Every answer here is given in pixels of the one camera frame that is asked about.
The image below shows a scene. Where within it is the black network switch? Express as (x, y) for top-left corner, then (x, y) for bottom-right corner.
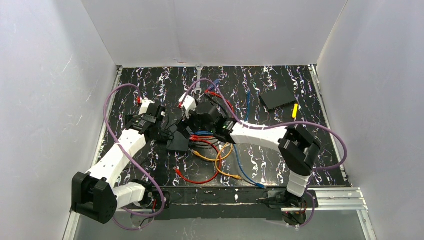
(259, 87), (297, 111)
(166, 130), (190, 153)

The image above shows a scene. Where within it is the thin black power cable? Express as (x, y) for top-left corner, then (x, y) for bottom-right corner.
(125, 112), (180, 170)

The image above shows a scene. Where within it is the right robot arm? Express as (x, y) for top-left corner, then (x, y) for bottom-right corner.
(179, 100), (321, 198)

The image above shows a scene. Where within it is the red ethernet cable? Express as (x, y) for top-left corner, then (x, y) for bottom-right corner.
(189, 91), (235, 140)
(172, 138), (223, 185)

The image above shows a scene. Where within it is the yellow ethernet cable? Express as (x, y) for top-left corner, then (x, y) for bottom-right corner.
(192, 143), (234, 163)
(214, 145), (243, 181)

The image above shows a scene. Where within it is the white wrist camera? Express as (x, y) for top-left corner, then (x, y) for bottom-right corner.
(178, 95), (197, 119)
(138, 99), (154, 115)

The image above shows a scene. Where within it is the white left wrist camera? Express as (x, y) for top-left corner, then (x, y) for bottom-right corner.
(138, 99), (154, 115)

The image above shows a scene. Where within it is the silver wrench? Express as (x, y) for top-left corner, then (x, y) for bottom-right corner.
(193, 63), (204, 96)

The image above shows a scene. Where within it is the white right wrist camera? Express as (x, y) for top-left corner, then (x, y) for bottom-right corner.
(178, 95), (197, 119)

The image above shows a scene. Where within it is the blue ethernet cable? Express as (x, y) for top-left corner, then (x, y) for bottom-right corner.
(192, 89), (252, 137)
(231, 145), (268, 190)

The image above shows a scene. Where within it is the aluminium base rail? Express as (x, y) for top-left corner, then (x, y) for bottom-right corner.
(69, 187), (369, 214)

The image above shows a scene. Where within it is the blue handled screwdriver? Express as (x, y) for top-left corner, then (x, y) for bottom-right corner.
(204, 79), (220, 93)

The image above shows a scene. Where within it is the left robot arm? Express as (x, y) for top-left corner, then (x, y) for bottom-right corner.
(71, 100), (168, 224)

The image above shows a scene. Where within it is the thick black ethernet cable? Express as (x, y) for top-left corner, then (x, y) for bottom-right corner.
(190, 96), (229, 148)

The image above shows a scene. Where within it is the small black power adapter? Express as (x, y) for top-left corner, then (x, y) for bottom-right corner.
(154, 130), (174, 144)

